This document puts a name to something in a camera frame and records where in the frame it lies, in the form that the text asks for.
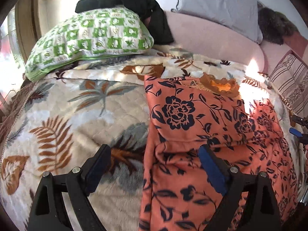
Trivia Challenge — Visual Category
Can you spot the orange black floral garment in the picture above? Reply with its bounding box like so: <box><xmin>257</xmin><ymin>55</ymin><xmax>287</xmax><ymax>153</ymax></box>
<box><xmin>138</xmin><ymin>76</ymin><xmax>298</xmax><ymax>230</ymax></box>

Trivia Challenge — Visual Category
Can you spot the person's right hand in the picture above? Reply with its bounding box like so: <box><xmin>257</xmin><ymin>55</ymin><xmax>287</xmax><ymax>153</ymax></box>
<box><xmin>304</xmin><ymin>145</ymin><xmax>308</xmax><ymax>173</ymax></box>

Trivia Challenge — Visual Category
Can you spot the striped beige pillow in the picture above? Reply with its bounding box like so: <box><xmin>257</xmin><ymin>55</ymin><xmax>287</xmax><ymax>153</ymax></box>
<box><xmin>269</xmin><ymin>51</ymin><xmax>307</xmax><ymax>118</ymax></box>

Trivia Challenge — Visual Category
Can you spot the cream leaf pattern blanket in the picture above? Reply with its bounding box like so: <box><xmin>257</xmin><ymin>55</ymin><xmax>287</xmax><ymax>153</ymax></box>
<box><xmin>1</xmin><ymin>46</ymin><xmax>306</xmax><ymax>230</ymax></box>

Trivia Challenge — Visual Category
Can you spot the dark furry cushion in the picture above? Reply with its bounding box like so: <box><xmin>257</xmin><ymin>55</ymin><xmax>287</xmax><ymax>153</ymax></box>
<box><xmin>257</xmin><ymin>2</ymin><xmax>299</xmax><ymax>45</ymax></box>

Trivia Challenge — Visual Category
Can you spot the grey pillow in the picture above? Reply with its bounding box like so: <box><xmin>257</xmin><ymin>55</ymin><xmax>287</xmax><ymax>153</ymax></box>
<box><xmin>172</xmin><ymin>0</ymin><xmax>263</xmax><ymax>44</ymax></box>

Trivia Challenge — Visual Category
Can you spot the pink bed headboard cushion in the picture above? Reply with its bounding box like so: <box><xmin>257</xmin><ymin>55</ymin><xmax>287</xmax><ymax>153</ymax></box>
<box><xmin>166</xmin><ymin>12</ymin><xmax>307</xmax><ymax>72</ymax></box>

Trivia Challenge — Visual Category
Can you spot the green white patterned pillow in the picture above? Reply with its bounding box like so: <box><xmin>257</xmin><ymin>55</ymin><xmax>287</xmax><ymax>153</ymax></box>
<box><xmin>25</xmin><ymin>6</ymin><xmax>154</xmax><ymax>82</ymax></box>

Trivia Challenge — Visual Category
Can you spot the black garment on pillow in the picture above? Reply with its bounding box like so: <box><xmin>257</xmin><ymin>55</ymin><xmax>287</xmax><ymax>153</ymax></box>
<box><xmin>75</xmin><ymin>0</ymin><xmax>174</xmax><ymax>45</ymax></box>

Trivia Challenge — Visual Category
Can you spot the brown wooden window frame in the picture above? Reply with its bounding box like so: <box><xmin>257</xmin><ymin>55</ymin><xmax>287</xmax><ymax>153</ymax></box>
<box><xmin>15</xmin><ymin>0</ymin><xmax>42</xmax><ymax>63</ymax></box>

